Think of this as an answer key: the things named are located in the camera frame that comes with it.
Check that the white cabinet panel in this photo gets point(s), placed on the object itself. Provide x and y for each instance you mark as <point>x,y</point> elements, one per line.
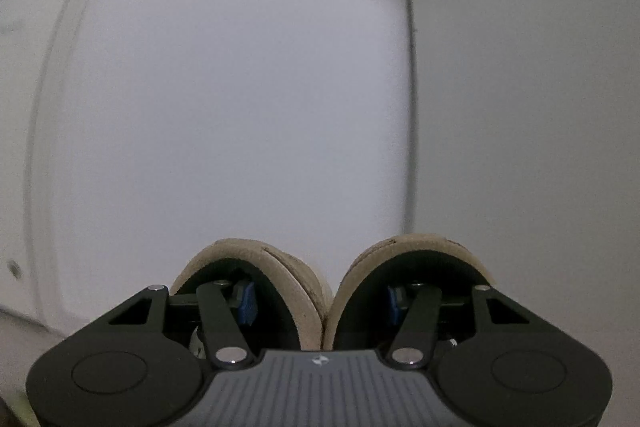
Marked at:
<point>527,152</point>

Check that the beige jordan sneaker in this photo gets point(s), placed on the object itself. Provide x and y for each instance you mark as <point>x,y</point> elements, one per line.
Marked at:
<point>363,314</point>
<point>306,295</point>

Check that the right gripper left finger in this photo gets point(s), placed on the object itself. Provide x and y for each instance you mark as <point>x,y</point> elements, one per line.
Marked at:
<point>223,341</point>

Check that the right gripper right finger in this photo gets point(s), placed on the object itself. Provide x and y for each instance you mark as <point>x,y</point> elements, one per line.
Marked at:
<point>416,310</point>

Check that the white door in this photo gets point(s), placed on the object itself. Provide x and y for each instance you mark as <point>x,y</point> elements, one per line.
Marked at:
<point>27,28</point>

